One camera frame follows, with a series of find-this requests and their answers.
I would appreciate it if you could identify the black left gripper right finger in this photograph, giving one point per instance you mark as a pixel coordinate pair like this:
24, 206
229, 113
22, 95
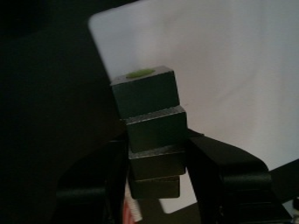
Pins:
229, 178

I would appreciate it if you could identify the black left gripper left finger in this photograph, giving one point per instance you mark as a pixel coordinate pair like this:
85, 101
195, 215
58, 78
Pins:
93, 180

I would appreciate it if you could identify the white plastic cutting board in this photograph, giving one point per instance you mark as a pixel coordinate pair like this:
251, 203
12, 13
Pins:
217, 73

